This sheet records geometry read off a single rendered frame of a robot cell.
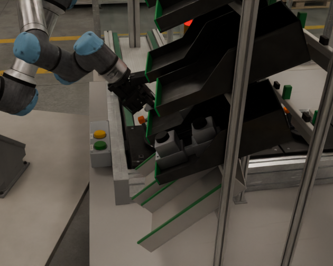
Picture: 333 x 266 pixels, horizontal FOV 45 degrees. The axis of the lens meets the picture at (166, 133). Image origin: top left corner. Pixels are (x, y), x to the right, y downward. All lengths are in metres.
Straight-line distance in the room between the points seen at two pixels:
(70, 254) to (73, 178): 0.97
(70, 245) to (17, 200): 1.04
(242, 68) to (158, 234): 0.44
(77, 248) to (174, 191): 1.40
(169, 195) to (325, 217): 0.53
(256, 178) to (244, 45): 0.73
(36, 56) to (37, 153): 0.50
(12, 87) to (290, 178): 0.98
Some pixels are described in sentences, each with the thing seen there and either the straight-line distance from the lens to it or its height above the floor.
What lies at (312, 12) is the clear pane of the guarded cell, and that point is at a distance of 2.53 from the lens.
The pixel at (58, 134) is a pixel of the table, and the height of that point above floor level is 0.86.
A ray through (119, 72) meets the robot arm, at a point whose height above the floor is 1.25.
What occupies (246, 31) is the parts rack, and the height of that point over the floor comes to 1.52.
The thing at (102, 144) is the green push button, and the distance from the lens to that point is 1.34.
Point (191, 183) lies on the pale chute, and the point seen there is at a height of 1.09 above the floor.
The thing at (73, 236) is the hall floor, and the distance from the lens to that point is 2.40.
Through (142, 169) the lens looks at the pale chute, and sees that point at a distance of 1.14.
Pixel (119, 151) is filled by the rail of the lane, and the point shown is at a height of 0.95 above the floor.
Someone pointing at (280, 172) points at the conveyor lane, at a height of 0.93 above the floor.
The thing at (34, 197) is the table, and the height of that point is 0.86.
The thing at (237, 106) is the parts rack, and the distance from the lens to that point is 0.69.
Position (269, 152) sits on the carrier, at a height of 0.97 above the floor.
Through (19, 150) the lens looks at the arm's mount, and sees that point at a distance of 1.43.
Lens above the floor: 1.72
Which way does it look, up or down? 32 degrees down
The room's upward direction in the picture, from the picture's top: 1 degrees clockwise
